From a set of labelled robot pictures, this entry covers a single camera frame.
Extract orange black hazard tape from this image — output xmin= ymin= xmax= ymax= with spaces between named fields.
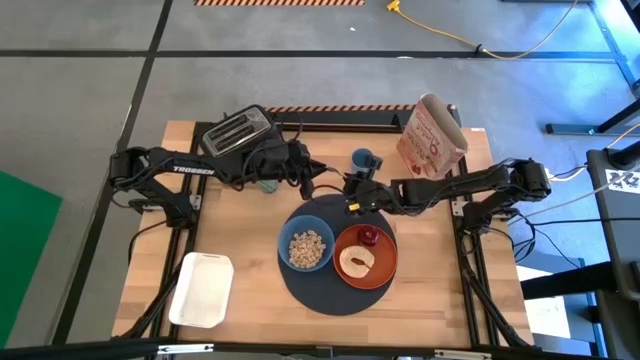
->
xmin=263 ymin=103 xmax=417 ymax=113

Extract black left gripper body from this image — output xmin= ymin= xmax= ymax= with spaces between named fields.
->
xmin=240 ymin=139 xmax=314 ymax=185

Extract white paper sheet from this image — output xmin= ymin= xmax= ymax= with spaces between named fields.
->
xmin=516 ymin=264 xmax=574 ymax=341

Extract black cable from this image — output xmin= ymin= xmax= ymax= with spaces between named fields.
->
xmin=509 ymin=215 xmax=640 ymax=229

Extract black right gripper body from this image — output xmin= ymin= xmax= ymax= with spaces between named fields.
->
xmin=343 ymin=177 xmax=396 ymax=215

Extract green floor mat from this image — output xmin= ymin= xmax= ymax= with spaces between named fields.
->
xmin=0 ymin=169 xmax=64 ymax=351

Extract light blue plastic cup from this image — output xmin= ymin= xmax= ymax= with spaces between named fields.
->
xmin=350 ymin=147 xmax=375 ymax=176

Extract orange plate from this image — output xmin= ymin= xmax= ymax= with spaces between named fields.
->
xmin=332 ymin=223 xmax=399 ymax=291

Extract red apple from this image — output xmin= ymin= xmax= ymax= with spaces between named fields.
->
xmin=356 ymin=225 xmax=381 ymax=248

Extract black table frame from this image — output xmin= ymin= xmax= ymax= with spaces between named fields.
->
xmin=0 ymin=107 xmax=640 ymax=360

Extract strawberry yogurt cereal box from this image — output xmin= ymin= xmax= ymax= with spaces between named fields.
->
xmin=396 ymin=93 xmax=470 ymax=181

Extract white rectangular tray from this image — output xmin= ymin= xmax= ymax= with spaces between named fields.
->
xmin=168 ymin=251 xmax=235 ymax=330

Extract blue bowl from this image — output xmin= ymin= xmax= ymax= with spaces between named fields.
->
xmin=277 ymin=214 xmax=336 ymax=273

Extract yellow cable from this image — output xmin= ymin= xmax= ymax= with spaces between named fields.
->
xmin=385 ymin=0 xmax=581 ymax=61

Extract cereal rings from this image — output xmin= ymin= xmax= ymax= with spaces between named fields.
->
xmin=288 ymin=229 xmax=328 ymax=269

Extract round dark woven placemat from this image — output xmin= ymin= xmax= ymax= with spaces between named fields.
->
xmin=277 ymin=193 xmax=400 ymax=317

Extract black floor stand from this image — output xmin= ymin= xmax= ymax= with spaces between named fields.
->
xmin=544 ymin=0 xmax=640 ymax=136

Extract toasted bagel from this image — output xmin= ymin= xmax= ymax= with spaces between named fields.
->
xmin=338 ymin=244 xmax=376 ymax=280

